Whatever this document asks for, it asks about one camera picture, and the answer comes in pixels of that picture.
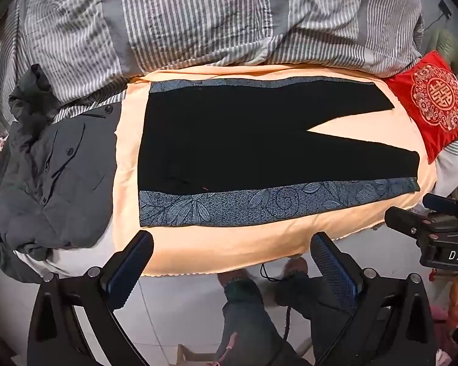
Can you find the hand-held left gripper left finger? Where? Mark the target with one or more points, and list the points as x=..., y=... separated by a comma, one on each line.
x=131, y=265

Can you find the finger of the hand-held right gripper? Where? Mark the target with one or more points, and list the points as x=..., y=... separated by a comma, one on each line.
x=441, y=203
x=408, y=221

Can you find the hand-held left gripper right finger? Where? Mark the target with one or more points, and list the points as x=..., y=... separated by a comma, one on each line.
x=332, y=265

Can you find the black pants with floral stripes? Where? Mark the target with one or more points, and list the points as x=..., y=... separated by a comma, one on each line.
x=232, y=148

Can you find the person's right leg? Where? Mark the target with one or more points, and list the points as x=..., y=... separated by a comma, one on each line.
x=309, y=301

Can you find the person's leg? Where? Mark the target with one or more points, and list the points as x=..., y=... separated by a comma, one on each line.
x=244, y=312
x=309, y=301

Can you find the orange blanket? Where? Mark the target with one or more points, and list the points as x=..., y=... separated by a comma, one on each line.
x=221, y=244

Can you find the person's left leg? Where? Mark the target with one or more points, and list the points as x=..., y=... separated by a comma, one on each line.
x=244, y=312

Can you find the red embroidered cushion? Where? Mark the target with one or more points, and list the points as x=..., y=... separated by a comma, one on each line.
x=433, y=101

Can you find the dark grey jacket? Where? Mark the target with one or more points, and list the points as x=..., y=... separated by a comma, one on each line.
x=57, y=183

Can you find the grey striped duvet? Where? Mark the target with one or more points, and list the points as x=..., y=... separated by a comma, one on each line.
x=198, y=19

